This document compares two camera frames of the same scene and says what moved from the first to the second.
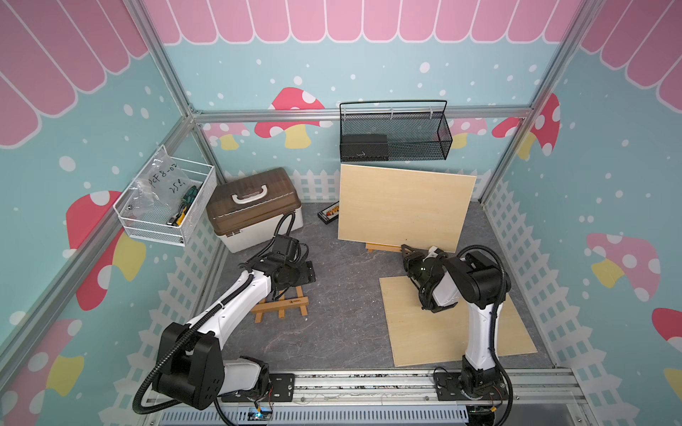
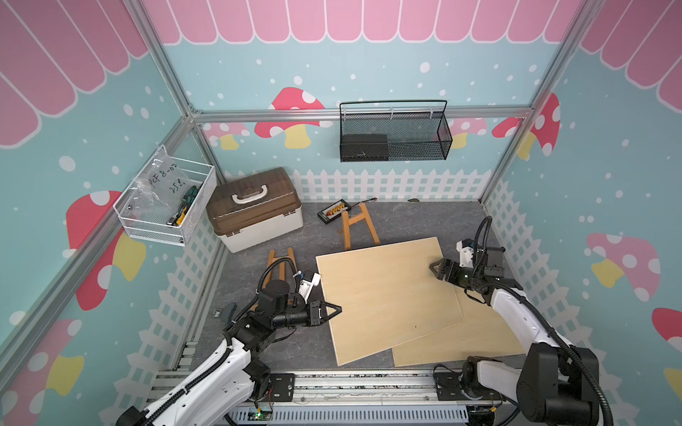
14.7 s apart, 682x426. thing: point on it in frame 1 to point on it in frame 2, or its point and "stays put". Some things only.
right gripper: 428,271 to 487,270
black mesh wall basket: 394,130 stays put
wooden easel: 383,248 to 346,223
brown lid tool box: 249,209 stays put
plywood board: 420,337 stays put
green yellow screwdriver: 186,203 stays put
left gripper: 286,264 to 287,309
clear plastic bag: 162,180 stays put
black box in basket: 362,147 stays put
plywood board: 398,207 to 387,295
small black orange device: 329,214 stays put
